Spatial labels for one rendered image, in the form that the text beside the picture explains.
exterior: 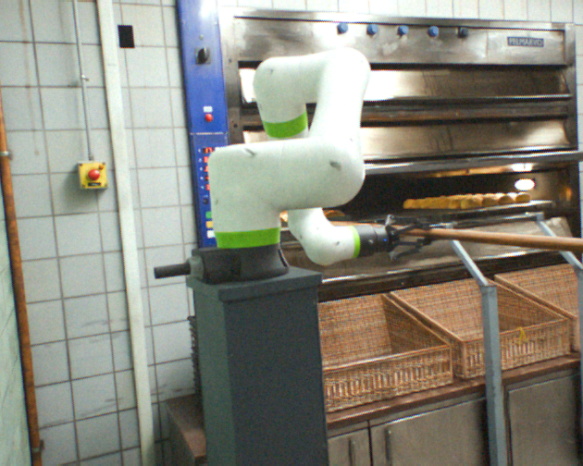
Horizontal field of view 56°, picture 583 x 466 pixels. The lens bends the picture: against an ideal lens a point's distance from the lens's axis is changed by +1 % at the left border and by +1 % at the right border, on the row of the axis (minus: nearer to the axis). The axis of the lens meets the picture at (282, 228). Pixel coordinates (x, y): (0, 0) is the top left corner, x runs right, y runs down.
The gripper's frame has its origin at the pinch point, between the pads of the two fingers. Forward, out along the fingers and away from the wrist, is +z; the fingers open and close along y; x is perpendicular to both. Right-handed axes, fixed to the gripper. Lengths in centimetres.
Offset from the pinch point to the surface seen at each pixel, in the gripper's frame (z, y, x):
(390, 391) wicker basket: 3, 59, -32
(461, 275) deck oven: 77, 32, -82
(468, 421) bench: 32, 75, -27
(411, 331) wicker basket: 29, 47, -56
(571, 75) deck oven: 154, -65, -83
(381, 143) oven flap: 36, -34, -82
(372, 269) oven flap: 26, 23, -80
